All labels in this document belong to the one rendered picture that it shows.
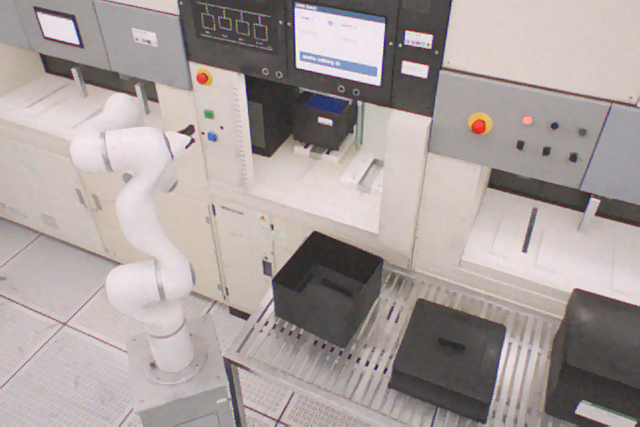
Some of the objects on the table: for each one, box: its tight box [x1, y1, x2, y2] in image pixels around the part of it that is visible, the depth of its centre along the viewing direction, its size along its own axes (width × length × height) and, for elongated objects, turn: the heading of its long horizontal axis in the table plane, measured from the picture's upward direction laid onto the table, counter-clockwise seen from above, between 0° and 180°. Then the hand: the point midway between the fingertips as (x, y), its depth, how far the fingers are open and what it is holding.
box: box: [545, 288, 640, 427], centre depth 160 cm, size 29×29×25 cm
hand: (189, 130), depth 197 cm, fingers closed
